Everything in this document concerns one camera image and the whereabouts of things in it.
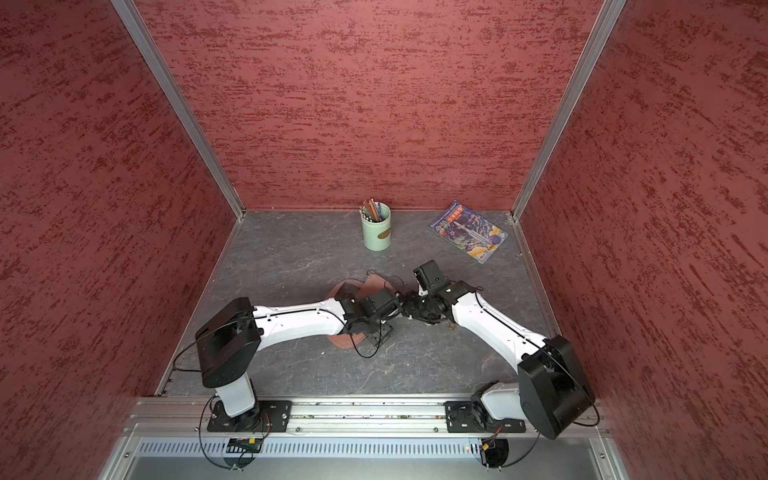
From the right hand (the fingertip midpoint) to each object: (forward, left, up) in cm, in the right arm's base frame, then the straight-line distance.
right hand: (406, 317), depth 84 cm
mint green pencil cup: (+31, +9, +1) cm, 32 cm away
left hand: (-1, +9, -4) cm, 10 cm away
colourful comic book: (+38, -27, -8) cm, 47 cm away
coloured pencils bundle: (+38, +11, +6) cm, 40 cm away
